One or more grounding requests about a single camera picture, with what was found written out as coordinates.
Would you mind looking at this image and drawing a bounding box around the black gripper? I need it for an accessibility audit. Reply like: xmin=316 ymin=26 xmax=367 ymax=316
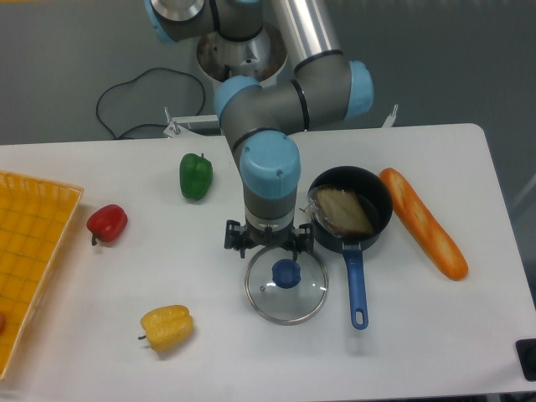
xmin=224 ymin=219 xmax=314 ymax=260

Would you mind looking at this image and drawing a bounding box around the glass pot lid blue knob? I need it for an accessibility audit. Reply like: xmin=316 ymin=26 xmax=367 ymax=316
xmin=244 ymin=245 xmax=330 ymax=327

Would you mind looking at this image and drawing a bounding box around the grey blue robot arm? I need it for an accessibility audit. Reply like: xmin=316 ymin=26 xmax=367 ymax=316
xmin=145 ymin=1 xmax=374 ymax=254

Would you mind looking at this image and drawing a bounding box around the wrapped bread slice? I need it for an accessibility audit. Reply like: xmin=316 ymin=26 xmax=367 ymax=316
xmin=304 ymin=185 xmax=374 ymax=237

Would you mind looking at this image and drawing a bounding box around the green bell pepper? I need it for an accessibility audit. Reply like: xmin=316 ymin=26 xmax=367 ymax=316
xmin=179 ymin=153 xmax=213 ymax=201

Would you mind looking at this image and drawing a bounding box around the yellow bell pepper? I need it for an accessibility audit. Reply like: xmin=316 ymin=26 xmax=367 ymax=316
xmin=140 ymin=305 xmax=194 ymax=353

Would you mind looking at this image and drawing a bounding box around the red bell pepper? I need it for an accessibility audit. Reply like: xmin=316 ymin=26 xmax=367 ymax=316
xmin=86 ymin=204 xmax=128 ymax=246

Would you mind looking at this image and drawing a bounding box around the orange baguette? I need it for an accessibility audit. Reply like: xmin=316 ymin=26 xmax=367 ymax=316
xmin=379 ymin=167 xmax=469 ymax=281

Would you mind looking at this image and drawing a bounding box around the yellow wicker basket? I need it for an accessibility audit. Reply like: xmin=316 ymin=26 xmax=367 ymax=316
xmin=1 ymin=171 xmax=84 ymax=379

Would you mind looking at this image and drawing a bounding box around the black box at table edge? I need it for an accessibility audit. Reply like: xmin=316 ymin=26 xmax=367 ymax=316
xmin=515 ymin=338 xmax=536 ymax=382

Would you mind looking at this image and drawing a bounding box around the dark pot blue handle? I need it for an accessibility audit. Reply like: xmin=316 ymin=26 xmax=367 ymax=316
xmin=307 ymin=166 xmax=393 ymax=330

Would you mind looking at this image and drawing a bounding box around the white table leg bracket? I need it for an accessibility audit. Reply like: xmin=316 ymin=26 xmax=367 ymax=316
xmin=382 ymin=104 xmax=399 ymax=128

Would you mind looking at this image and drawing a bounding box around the black cable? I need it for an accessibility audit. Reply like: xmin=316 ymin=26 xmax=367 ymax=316
xmin=95 ymin=66 xmax=207 ymax=141

